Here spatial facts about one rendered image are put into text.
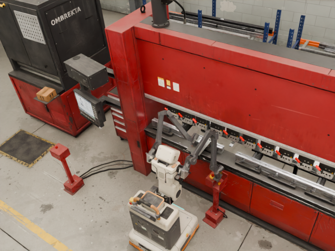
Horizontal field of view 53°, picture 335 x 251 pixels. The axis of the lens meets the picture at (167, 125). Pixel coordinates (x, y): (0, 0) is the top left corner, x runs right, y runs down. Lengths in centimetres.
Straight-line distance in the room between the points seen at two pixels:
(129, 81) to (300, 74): 191
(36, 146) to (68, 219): 169
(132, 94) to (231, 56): 140
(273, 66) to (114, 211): 289
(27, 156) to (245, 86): 390
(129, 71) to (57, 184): 227
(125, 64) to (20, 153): 291
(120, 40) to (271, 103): 168
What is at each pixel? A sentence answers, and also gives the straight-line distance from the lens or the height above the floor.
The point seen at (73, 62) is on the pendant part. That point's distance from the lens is 405.
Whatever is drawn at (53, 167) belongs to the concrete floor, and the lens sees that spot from 565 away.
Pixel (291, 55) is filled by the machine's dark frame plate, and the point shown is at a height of 230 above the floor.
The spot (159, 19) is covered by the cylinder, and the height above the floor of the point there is 239.
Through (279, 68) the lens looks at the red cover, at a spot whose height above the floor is 224.
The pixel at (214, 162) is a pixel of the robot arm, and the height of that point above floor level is 112.
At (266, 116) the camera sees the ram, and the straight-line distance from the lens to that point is 345.
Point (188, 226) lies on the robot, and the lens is 422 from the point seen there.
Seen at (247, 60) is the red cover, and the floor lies 224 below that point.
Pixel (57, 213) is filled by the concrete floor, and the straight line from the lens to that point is 505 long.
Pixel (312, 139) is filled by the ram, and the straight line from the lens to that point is 343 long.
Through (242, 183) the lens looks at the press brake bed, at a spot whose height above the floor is 69.
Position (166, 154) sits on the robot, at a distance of 349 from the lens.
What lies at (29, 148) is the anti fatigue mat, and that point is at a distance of 613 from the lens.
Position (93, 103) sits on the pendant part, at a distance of 392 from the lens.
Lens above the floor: 385
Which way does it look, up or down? 41 degrees down
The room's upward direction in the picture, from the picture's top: 6 degrees counter-clockwise
